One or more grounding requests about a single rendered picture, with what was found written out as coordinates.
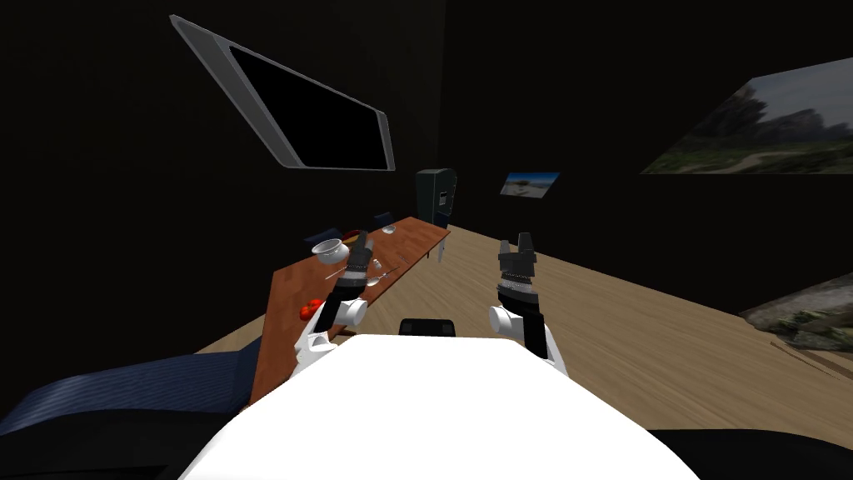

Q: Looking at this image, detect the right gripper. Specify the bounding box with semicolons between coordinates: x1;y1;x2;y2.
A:
497;232;538;278

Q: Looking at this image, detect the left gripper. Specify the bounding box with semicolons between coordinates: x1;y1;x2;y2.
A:
346;231;375;271

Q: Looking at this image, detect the large landscape picture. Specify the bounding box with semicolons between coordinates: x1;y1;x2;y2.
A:
638;56;853;177

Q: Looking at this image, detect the brown wooden table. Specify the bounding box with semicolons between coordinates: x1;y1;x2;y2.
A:
248;216;452;406

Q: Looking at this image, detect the dark grey cabinet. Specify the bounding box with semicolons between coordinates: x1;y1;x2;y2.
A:
415;167;458;229

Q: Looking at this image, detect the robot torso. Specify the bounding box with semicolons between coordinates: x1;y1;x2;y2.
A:
176;318;702;480

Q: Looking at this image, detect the small beach picture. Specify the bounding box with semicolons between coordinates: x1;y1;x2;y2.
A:
499;172;561;201

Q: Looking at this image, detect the grey framed black screen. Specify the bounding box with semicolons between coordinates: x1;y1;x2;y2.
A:
168;12;397;173

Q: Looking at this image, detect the grey green patterned rug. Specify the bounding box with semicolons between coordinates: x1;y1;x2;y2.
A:
738;272;853;353

